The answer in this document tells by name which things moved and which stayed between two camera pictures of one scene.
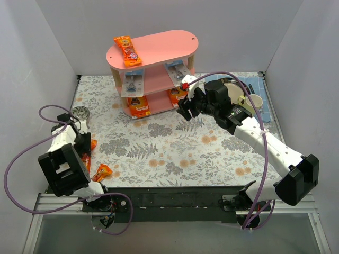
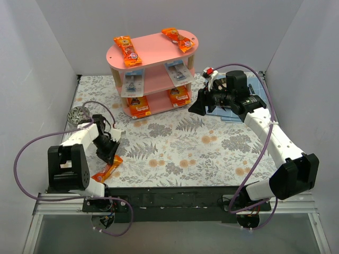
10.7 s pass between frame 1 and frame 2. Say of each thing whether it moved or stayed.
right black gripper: moved
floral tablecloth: stayed
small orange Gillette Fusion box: stayed
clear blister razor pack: stayed
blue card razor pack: stayed
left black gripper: moved
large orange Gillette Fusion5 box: stayed
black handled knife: stayed
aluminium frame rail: stayed
